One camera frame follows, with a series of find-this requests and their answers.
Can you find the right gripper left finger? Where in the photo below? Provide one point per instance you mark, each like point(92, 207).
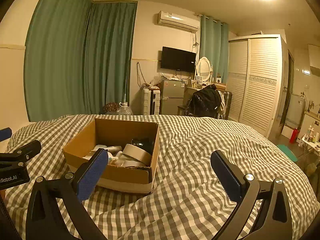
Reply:
point(44, 219)

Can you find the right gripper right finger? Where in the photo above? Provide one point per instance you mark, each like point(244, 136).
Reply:
point(274, 217)

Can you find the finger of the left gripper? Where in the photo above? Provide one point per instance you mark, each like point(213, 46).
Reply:
point(24, 153)
point(5, 134)

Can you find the beige tape roll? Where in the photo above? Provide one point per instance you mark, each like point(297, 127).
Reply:
point(137, 153)

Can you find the black pouch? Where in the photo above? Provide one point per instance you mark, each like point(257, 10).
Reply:
point(145, 144)

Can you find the brown cardboard box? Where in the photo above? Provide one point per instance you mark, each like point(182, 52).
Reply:
point(116, 133)

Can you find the clear water jug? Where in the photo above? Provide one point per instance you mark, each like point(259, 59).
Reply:
point(124, 107)

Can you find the white side table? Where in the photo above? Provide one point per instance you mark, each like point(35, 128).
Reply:
point(310, 141)

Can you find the red fire extinguisher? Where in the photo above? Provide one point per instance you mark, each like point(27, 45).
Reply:
point(294, 135)

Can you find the grey checked duvet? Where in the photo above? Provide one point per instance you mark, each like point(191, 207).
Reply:
point(188, 201)

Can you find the white suitcase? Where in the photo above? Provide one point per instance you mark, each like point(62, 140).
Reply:
point(151, 101)

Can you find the large green curtain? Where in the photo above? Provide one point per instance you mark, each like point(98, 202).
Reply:
point(77, 57)

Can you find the silver mini fridge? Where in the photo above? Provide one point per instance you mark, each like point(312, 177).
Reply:
point(172, 93)

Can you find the wooden dressing table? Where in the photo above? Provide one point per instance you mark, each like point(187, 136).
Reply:
point(189, 91)

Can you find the black jacket on chair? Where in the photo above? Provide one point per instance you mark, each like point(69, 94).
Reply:
point(204, 103)

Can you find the white oval mirror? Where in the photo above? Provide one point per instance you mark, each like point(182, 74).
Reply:
point(204, 69)

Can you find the white louvred wardrobe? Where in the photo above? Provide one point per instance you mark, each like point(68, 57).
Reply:
point(255, 76)

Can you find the white air conditioner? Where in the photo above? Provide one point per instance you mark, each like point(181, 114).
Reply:
point(178, 21)

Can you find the small green curtain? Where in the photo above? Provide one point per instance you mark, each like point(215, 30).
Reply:
point(214, 45)

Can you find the black wall television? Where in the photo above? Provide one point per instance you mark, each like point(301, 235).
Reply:
point(176, 59)

